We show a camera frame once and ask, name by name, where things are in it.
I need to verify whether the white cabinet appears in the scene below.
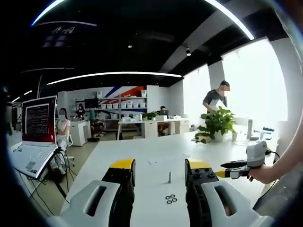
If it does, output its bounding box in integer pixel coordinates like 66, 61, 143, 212
70, 119, 92, 147

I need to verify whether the black monitor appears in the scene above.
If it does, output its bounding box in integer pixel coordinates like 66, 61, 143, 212
84, 98, 99, 109

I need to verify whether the metal storage shelf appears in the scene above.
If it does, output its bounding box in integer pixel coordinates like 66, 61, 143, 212
98, 89, 148, 125

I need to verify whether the person's right hand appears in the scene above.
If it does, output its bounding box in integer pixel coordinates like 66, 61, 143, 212
247, 164, 276, 184

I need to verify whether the black laptop stand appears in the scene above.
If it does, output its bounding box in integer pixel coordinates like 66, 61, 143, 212
18, 146, 76, 209

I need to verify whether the white laptop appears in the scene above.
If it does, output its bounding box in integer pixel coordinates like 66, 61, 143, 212
10, 95, 59, 179

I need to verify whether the long ceiling light strip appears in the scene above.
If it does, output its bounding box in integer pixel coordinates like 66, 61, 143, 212
46, 71, 182, 85

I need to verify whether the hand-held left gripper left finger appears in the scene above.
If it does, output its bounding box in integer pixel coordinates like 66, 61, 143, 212
60, 158, 136, 227

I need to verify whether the curved ceiling light strip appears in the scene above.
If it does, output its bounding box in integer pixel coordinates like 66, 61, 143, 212
203, 0, 255, 40

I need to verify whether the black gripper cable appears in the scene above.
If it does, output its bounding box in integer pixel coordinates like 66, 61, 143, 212
265, 148, 281, 158

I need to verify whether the row of white storage bins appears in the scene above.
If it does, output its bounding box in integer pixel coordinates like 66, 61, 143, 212
101, 101, 147, 109

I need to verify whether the white office chair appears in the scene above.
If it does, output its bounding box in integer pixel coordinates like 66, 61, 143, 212
63, 132, 74, 161

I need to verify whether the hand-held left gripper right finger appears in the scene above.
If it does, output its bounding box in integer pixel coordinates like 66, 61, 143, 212
184, 158, 258, 227

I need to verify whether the green potted plant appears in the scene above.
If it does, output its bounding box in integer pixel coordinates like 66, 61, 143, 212
194, 105, 237, 144

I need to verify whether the white office desk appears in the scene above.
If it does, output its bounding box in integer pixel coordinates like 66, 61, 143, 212
117, 117, 190, 140

